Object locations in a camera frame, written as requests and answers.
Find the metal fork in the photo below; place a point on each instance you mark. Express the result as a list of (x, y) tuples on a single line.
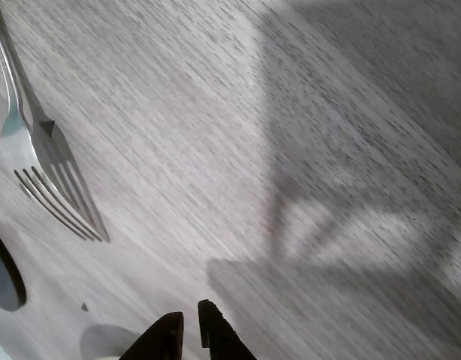
[(12, 142)]

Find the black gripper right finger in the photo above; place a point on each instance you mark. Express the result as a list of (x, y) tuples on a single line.
[(219, 337)]

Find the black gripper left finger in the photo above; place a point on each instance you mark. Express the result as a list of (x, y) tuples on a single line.
[(166, 341)]

